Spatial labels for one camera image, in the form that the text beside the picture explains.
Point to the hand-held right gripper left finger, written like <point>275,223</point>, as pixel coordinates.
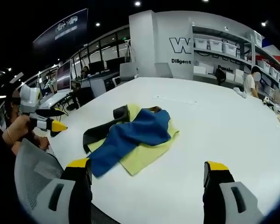
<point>60,200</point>

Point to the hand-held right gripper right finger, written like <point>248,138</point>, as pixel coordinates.
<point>226,200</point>

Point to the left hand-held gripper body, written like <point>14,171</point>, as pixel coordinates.
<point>29,99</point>

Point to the blue and black garment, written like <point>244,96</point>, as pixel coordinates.
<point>133,134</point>

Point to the person's left hand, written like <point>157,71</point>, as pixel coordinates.
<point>19,124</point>

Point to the grey mesh office chair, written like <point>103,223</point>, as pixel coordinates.
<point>37,170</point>

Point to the large desktop monitor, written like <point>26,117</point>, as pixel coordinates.
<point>63,75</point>

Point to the black desk monitors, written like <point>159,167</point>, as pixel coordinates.
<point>107,64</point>

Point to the dark hanging display screen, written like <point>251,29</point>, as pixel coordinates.
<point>60,28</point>

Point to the white office chair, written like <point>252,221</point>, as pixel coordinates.
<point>128,71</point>

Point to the small white and yellow devices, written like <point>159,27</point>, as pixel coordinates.
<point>278,109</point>

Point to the white crumpled cloth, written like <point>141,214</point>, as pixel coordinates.
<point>240,92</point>

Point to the black bag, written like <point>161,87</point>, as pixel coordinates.
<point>220,75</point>

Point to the row of white storage bins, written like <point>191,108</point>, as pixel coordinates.
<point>224,46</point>

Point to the grey metal shelving unit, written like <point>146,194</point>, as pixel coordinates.
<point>247,44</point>

